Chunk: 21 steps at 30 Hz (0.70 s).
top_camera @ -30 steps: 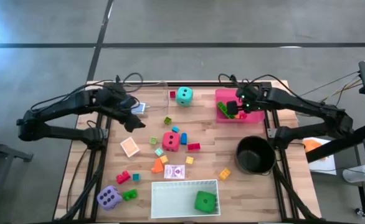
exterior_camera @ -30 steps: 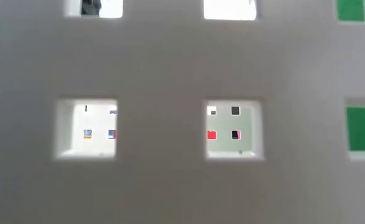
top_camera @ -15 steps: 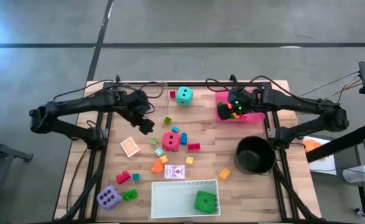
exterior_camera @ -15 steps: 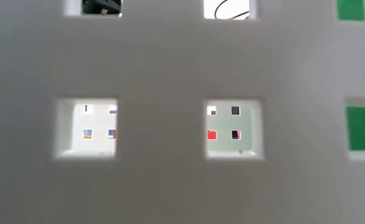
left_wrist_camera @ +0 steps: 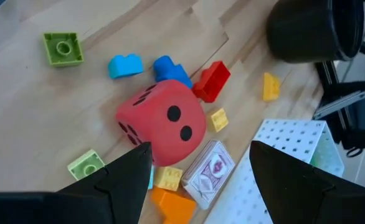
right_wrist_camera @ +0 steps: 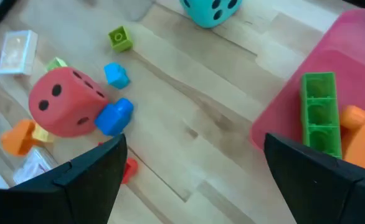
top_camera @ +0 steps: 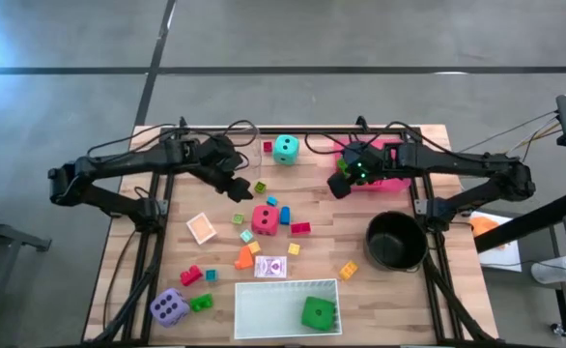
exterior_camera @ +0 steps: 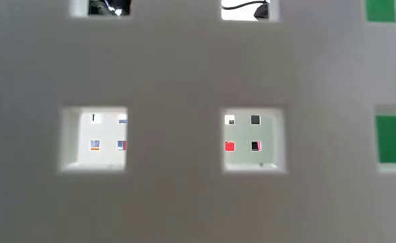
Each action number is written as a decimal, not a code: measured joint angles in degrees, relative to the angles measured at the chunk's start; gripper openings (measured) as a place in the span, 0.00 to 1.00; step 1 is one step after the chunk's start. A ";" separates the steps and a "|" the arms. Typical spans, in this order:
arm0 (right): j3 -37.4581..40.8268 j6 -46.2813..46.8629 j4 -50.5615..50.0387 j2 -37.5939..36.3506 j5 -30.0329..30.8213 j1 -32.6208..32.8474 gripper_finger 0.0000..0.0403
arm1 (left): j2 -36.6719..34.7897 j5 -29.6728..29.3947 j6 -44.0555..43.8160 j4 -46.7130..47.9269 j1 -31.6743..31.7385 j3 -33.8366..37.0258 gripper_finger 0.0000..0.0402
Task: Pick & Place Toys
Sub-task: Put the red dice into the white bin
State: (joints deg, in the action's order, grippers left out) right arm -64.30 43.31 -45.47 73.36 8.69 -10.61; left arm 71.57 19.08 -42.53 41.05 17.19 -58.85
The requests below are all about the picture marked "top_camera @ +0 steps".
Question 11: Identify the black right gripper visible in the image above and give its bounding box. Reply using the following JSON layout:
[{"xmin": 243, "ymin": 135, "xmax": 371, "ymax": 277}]
[{"xmin": 326, "ymin": 141, "xmax": 396, "ymax": 201}]

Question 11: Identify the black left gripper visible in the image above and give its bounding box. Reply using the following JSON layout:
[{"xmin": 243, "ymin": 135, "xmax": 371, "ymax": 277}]
[{"xmin": 192, "ymin": 134, "xmax": 256, "ymax": 204}]

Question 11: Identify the red foam die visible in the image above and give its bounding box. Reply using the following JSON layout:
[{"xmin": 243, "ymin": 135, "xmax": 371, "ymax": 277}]
[{"xmin": 250, "ymin": 204, "xmax": 281, "ymax": 237}]

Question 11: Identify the orange playing card box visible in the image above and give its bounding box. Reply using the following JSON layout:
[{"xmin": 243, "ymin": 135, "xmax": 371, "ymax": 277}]
[{"xmin": 185, "ymin": 211, "xmax": 218, "ymax": 246}]

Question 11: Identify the red stepped brick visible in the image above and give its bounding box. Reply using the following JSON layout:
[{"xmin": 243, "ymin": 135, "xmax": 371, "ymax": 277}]
[{"xmin": 180, "ymin": 264, "xmax": 205, "ymax": 287}]

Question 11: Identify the green foam die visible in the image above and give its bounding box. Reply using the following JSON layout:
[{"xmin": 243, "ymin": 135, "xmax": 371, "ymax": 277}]
[{"xmin": 300, "ymin": 296, "xmax": 337, "ymax": 333}]

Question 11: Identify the purple foam die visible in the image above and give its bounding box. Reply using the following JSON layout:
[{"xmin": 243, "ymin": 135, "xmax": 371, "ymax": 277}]
[{"xmin": 149, "ymin": 287, "xmax": 191, "ymax": 329}]

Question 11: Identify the pink plastic bin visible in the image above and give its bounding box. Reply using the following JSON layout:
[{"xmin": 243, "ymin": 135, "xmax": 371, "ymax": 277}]
[{"xmin": 331, "ymin": 136, "xmax": 412, "ymax": 193}]

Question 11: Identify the teal foam die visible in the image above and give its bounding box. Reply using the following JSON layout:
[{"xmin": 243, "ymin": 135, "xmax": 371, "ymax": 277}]
[{"xmin": 271, "ymin": 133, "xmax": 301, "ymax": 166}]

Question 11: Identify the orange brick with peg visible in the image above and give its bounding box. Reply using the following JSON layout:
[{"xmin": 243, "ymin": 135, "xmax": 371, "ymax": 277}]
[{"xmin": 233, "ymin": 245, "xmax": 255, "ymax": 271}]

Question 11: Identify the black bucket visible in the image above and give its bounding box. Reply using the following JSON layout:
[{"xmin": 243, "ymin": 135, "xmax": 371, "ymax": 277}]
[{"xmin": 362, "ymin": 210, "xmax": 430, "ymax": 273}]

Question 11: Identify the yellow rectangular brick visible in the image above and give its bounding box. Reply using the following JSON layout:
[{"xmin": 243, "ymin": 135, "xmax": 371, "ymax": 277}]
[{"xmin": 338, "ymin": 261, "xmax": 359, "ymax": 281}]

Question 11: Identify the small green brick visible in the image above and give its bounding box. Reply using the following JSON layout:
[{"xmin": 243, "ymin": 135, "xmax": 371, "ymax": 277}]
[{"xmin": 188, "ymin": 293, "xmax": 214, "ymax": 313}]

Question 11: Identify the orange cloth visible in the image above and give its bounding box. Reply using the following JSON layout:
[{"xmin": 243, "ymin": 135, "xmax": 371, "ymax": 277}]
[{"xmin": 469, "ymin": 216, "xmax": 506, "ymax": 250}]

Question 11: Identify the white paper sheet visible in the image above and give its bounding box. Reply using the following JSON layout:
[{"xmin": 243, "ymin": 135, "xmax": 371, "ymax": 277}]
[{"xmin": 468, "ymin": 211, "xmax": 524, "ymax": 273}]

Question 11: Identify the black diagonal bar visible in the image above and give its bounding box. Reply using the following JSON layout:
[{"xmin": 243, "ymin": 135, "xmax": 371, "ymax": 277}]
[{"xmin": 473, "ymin": 190, "xmax": 566, "ymax": 254}]

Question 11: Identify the black metal stand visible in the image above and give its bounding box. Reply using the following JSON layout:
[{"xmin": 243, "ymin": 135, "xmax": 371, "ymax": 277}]
[{"xmin": 0, "ymin": 207, "xmax": 52, "ymax": 339}]

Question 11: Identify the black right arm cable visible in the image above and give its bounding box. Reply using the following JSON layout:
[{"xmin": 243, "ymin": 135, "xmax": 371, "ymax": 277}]
[{"xmin": 304, "ymin": 119, "xmax": 461, "ymax": 157}]

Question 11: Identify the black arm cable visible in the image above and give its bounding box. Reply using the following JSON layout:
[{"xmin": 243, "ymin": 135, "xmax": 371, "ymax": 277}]
[
  {"xmin": 86, "ymin": 117, "xmax": 264, "ymax": 171},
  {"xmin": 304, "ymin": 119, "xmax": 461, "ymax": 157}
]

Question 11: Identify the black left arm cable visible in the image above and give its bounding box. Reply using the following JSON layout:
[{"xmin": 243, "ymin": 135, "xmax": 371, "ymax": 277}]
[{"xmin": 86, "ymin": 117, "xmax": 264, "ymax": 171}]

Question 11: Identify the grey wire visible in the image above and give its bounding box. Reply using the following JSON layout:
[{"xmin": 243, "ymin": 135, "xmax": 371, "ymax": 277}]
[{"xmin": 454, "ymin": 110, "xmax": 560, "ymax": 156}]

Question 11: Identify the yellow wire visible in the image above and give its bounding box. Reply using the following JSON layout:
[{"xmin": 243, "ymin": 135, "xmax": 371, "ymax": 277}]
[{"xmin": 495, "ymin": 121, "xmax": 562, "ymax": 161}]

